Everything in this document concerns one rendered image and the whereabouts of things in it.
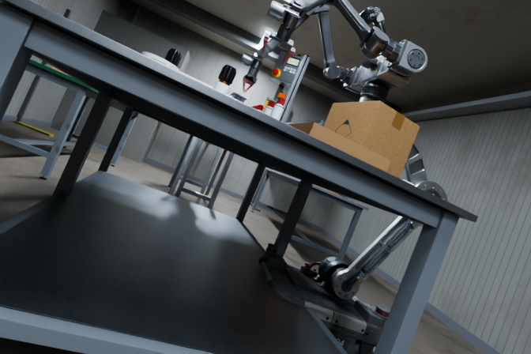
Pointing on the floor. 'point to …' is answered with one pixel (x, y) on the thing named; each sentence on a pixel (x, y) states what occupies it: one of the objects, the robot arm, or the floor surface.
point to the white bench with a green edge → (65, 118)
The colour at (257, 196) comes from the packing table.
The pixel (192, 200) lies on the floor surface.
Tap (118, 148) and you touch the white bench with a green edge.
